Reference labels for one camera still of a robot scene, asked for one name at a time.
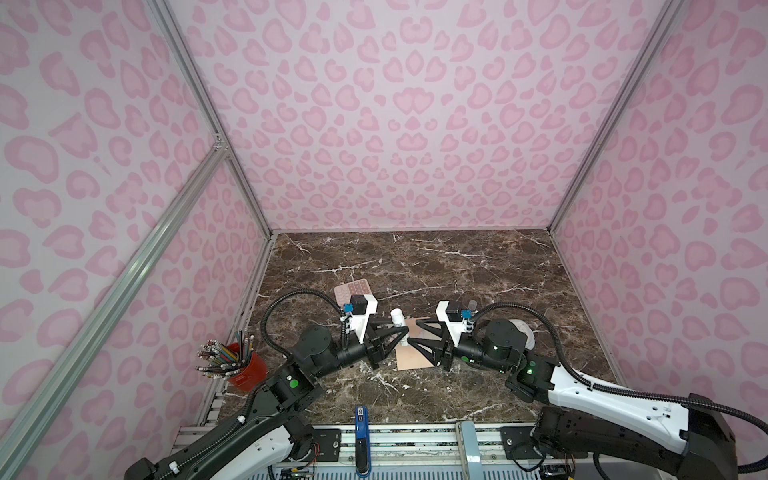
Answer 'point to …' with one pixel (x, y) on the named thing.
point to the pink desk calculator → (343, 293)
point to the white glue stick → (399, 320)
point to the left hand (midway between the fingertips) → (405, 324)
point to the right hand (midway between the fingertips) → (415, 332)
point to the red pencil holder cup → (252, 375)
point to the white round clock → (524, 327)
